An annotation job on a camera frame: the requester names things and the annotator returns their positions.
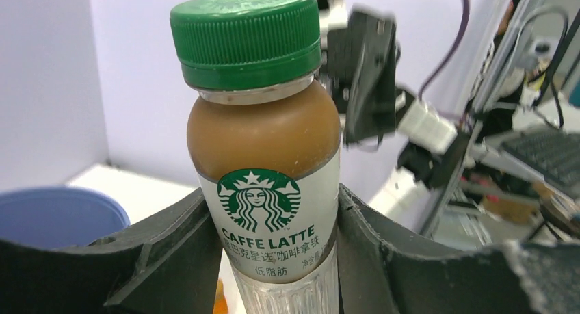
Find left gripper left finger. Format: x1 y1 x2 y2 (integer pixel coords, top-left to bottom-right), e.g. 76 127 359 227
1 190 222 313

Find blue plastic bin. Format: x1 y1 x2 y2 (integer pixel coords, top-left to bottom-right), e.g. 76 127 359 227
1 187 131 249

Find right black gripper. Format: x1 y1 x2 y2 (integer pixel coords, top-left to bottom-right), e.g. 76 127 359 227
326 9 398 145

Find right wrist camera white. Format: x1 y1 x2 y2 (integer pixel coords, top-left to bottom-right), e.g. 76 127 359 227
397 100 458 155

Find Starbucks latte bottle green cap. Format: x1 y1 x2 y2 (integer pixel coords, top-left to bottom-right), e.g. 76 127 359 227
170 0 341 313

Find small orange bottle yellow cap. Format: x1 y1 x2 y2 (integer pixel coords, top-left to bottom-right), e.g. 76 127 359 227
213 279 229 314

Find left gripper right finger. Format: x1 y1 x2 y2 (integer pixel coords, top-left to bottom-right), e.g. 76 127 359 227
338 187 579 313

